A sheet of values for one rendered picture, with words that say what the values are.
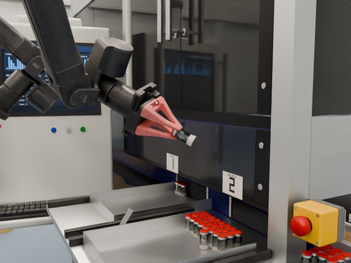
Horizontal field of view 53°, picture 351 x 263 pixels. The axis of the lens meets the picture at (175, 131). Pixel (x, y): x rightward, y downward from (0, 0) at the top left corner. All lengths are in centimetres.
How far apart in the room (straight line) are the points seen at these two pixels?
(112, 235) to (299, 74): 61
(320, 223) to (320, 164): 17
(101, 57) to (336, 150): 58
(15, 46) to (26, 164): 73
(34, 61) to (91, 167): 75
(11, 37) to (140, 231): 60
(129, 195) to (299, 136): 73
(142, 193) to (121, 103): 72
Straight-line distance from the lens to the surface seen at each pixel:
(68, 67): 63
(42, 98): 100
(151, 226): 101
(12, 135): 159
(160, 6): 120
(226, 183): 97
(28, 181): 162
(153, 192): 137
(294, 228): 77
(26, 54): 98
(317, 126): 85
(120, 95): 68
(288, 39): 80
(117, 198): 132
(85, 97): 66
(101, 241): 97
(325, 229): 78
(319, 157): 87
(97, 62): 67
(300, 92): 80
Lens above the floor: 126
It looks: 6 degrees down
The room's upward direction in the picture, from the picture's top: straight up
